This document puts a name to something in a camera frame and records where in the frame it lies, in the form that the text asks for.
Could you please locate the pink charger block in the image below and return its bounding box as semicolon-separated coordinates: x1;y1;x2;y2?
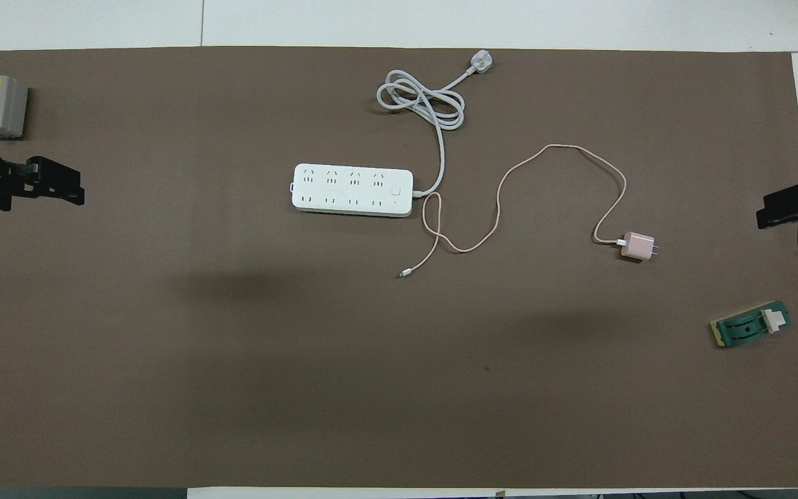
619;232;661;262

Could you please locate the pink charging cable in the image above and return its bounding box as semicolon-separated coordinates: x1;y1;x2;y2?
399;144;627;279

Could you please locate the white power cord with plug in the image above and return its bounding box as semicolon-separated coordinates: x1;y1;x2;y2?
377;50;495;200

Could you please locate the white power strip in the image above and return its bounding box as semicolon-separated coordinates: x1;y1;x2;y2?
291;163;414;218

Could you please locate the brown table mat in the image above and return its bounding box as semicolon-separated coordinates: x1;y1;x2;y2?
0;46;798;489

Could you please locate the green knife switch block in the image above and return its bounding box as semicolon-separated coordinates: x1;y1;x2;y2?
709;300;792;349

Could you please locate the grey on-off switch box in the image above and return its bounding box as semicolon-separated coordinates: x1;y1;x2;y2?
0;75;29;139

